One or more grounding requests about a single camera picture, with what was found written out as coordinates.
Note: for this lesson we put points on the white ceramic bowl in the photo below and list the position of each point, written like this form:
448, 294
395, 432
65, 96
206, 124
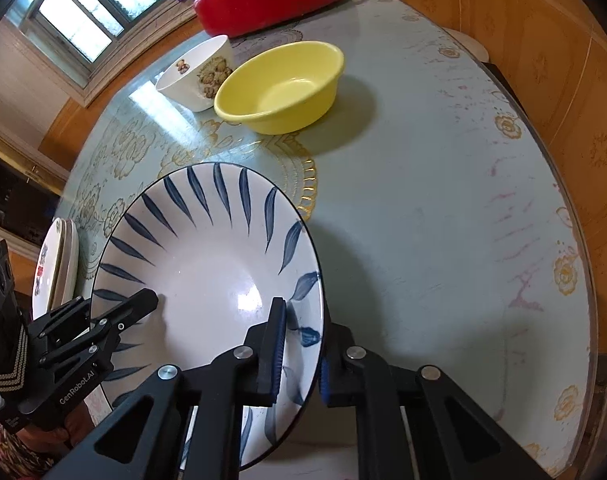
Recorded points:
198, 80

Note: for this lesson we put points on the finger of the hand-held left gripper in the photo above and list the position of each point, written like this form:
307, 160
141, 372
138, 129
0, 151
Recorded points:
133, 307
63, 317

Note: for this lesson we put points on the blue leaf striped bowl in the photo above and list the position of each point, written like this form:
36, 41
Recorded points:
208, 260

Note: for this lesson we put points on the window with stone frame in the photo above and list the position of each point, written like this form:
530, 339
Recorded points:
88, 10

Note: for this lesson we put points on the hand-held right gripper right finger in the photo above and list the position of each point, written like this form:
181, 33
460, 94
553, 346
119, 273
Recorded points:
327, 382

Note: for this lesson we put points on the dark wooden cabinet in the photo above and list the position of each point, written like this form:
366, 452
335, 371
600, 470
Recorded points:
13, 195

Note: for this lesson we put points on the yellow plastic bowl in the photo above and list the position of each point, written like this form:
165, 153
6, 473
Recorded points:
283, 95

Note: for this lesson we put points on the person's left forearm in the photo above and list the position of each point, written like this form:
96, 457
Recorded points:
13, 452

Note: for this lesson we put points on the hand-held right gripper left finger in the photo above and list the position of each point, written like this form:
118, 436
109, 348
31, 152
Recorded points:
277, 355

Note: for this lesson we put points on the white plate red blue print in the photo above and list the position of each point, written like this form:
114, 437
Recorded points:
71, 260
46, 272

